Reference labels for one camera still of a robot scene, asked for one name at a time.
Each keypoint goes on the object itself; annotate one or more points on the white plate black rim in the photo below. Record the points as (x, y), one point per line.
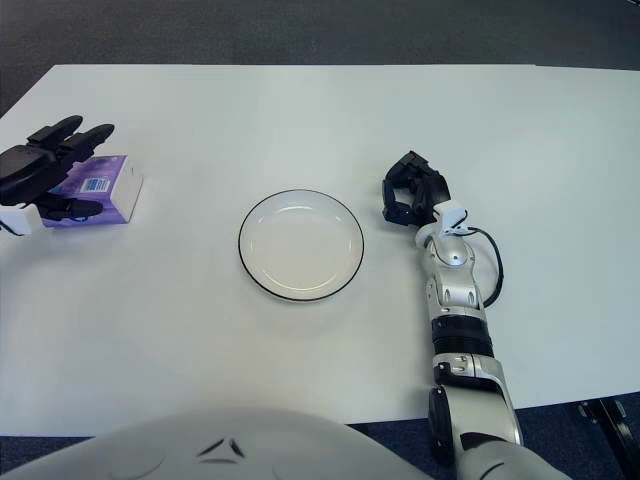
(300, 245)

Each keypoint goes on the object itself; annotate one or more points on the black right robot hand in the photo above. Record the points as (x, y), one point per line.
(430, 187)

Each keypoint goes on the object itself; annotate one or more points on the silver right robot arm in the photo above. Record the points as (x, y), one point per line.
(455, 295)

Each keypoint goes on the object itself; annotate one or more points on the purple tissue paper pack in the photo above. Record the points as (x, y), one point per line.
(122, 192)

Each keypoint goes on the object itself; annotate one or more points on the silver robot torso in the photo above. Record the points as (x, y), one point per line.
(225, 445)

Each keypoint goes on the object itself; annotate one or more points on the black table leg frame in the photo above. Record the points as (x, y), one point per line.
(612, 425)

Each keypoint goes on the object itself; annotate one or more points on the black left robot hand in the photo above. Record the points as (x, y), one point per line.
(25, 170)

